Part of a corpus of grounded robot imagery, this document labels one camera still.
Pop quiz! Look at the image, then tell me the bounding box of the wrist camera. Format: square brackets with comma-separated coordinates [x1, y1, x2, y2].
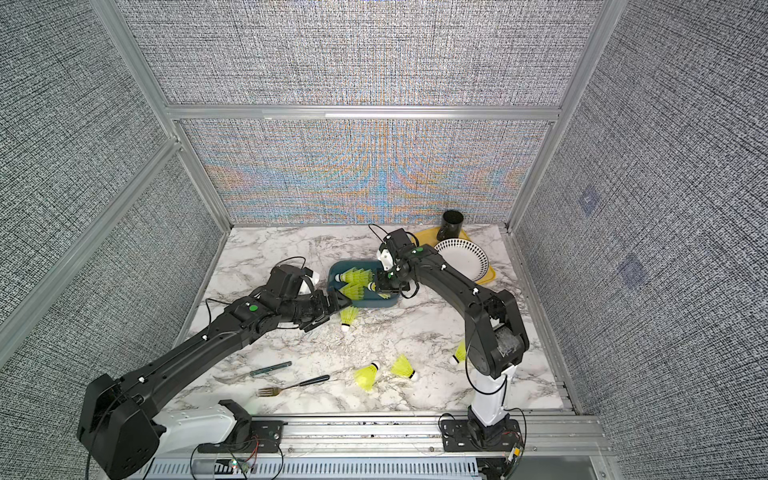
[266, 264, 320, 298]
[376, 228, 420, 271]

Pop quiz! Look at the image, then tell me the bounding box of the teal pen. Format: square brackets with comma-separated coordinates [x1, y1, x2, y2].
[248, 361, 293, 377]

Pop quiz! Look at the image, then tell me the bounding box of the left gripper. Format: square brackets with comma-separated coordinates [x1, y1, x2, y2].
[279, 285, 354, 332]

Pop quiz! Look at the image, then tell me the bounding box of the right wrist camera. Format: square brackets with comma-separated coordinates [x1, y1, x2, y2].
[376, 228, 420, 271]

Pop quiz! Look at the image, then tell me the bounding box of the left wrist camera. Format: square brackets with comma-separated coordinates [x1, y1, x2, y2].
[266, 264, 320, 298]

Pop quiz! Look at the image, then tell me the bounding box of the aluminium front rail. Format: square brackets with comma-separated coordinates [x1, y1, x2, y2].
[155, 408, 616, 457]

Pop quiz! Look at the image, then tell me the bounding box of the yellow tray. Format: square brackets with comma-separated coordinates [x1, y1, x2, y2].
[415, 227, 496, 285]

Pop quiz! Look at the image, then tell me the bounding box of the black cup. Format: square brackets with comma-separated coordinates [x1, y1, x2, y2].
[436, 210, 464, 242]

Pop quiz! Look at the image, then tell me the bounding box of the yellow shuttlecock right edge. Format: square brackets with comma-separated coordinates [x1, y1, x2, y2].
[451, 340, 467, 365]

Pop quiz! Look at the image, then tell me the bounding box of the black handled fork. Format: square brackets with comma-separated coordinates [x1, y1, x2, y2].
[257, 374, 330, 398]

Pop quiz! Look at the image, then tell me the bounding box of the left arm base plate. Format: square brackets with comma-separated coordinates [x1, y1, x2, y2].
[197, 420, 285, 455]

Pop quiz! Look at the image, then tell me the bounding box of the yellow shuttlecock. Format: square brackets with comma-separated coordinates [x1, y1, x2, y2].
[341, 282, 391, 301]
[334, 267, 373, 286]
[390, 354, 417, 380]
[353, 362, 380, 392]
[340, 306, 359, 332]

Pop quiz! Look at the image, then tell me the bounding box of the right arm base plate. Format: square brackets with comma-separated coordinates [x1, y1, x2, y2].
[438, 416, 524, 453]

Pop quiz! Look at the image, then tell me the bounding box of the teal storage box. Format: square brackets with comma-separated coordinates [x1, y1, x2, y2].
[328, 259, 401, 309]

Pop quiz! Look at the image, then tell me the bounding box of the white patterned bowl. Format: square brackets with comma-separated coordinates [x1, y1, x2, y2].
[435, 238, 490, 282]

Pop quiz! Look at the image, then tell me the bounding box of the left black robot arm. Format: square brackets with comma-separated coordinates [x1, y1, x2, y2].
[76, 287, 352, 479]

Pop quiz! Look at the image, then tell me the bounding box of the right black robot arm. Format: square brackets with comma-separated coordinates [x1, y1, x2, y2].
[374, 244, 530, 450]

